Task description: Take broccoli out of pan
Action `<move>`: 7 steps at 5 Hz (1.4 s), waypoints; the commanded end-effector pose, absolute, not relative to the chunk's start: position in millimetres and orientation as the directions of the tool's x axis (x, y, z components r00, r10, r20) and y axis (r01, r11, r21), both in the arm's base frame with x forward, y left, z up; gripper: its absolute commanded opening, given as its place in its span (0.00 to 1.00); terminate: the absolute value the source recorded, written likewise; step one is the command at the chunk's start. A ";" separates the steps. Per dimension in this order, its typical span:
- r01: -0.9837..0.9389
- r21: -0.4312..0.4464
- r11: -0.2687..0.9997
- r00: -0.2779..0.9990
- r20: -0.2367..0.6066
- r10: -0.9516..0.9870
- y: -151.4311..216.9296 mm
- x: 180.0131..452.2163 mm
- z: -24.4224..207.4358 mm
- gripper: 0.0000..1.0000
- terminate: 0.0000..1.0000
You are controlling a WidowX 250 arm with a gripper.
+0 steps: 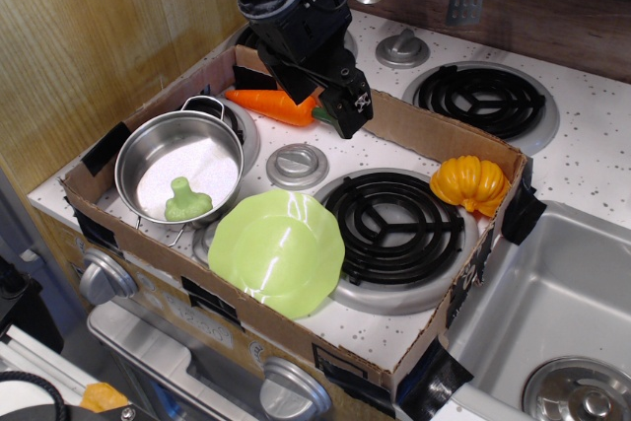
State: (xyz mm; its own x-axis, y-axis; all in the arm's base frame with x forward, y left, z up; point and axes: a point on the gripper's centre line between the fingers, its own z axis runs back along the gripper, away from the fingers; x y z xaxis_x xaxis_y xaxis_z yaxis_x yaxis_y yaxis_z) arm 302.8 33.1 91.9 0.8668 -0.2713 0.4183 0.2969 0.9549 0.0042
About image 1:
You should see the silver centre stove knob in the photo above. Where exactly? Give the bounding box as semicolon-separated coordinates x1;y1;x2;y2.
266;143;329;190

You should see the black front left burner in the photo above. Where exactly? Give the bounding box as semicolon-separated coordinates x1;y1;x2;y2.
218;105;245;144

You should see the black rear right burner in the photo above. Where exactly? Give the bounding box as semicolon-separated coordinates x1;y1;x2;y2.
410;64;547;140

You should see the black braided cable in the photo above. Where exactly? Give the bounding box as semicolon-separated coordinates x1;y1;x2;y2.
0;370;68;421

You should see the silver oven knob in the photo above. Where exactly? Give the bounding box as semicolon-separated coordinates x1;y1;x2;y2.
259;357;332;421
79;248;138;306

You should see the silver sink drain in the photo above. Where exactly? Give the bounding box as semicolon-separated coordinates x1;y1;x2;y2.
521;357;630;420

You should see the brown cardboard fence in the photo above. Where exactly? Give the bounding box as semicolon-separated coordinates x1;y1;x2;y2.
59;44;547;420

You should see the silver oven door handle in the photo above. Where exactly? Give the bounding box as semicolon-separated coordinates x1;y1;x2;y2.
87;302;265;420

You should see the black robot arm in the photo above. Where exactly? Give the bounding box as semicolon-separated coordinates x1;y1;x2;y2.
238;0;373;139

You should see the orange sponge piece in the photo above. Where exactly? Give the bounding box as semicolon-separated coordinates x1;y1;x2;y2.
79;382;129;413

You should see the silver rear stove knob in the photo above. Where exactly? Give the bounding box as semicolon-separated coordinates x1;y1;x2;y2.
376;29;430;69

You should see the green toy broccoli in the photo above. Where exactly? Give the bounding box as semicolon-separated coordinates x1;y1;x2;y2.
165;176;213;222

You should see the black front right burner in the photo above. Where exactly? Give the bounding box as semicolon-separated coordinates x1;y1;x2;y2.
321;171;465;287

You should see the silver stove knob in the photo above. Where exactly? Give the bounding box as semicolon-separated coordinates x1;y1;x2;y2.
266;143;329;190
376;29;430;69

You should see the steel sink basin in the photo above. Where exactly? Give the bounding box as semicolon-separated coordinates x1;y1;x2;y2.
441;202;630;420

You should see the light green plastic plate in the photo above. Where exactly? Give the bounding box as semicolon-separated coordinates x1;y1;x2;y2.
208;189;345;319

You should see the silver left oven knob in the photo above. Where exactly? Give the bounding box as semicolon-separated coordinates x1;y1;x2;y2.
79;248;138;306

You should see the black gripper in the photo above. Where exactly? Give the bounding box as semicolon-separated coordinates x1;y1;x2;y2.
240;0;374;139

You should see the orange toy pumpkin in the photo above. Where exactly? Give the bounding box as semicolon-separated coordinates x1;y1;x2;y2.
430;156;510;217

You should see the orange toy carrot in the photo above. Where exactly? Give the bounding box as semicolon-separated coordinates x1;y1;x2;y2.
225;90;332;127

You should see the small steel pan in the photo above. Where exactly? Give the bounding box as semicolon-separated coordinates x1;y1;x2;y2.
114;96;245;234

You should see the silver right oven knob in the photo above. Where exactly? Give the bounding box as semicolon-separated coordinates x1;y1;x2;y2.
259;357;332;421

